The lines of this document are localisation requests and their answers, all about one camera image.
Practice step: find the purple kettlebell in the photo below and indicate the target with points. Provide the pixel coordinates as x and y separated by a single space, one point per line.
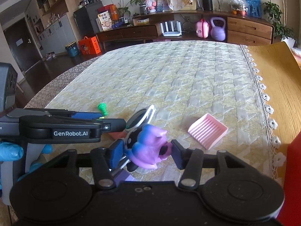
218 33

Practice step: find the black mini fridge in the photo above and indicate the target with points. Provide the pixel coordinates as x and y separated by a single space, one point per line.
86 19

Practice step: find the white wifi router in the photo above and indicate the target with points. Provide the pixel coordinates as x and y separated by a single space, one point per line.
171 28

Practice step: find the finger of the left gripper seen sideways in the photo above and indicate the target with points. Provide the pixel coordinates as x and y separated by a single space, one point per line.
87 115

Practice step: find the pink ridged tray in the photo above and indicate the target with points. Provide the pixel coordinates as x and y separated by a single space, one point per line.
207 131

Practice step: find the orange gift bag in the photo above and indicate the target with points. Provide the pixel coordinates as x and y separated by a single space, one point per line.
89 46

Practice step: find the wooden tv cabinet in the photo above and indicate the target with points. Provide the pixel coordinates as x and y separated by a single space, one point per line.
238 29

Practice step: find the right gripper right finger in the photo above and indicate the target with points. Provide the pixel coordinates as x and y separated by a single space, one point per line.
191 162

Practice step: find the plastic bag with fruit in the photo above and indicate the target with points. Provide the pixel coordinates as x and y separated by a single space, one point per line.
238 7

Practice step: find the pink toy suitcase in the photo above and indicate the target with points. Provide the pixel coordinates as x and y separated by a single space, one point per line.
202 29

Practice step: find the dark blue bin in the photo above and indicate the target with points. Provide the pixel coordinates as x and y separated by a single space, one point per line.
72 49

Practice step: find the black cylinder speaker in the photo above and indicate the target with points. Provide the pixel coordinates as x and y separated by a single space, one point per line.
207 5

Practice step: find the quilted yellow tablecloth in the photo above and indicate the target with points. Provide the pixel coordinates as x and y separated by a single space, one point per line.
184 81

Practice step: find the yellow wood-grain placemat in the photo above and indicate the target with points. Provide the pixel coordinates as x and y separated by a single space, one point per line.
281 76

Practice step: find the blue gloved left hand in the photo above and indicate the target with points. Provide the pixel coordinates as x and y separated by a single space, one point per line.
14 152

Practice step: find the green potted plant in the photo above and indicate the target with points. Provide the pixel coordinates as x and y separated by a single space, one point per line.
278 18

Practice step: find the green chess pawn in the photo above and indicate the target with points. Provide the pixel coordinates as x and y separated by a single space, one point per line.
102 107

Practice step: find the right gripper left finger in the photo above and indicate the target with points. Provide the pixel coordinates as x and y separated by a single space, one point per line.
104 159

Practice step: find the red metal tin box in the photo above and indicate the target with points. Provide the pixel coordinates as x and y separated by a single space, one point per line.
290 212

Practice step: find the blue box on cabinet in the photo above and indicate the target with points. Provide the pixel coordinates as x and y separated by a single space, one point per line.
254 8

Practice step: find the purple blue toy figure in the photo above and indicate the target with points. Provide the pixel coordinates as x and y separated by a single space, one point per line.
151 147

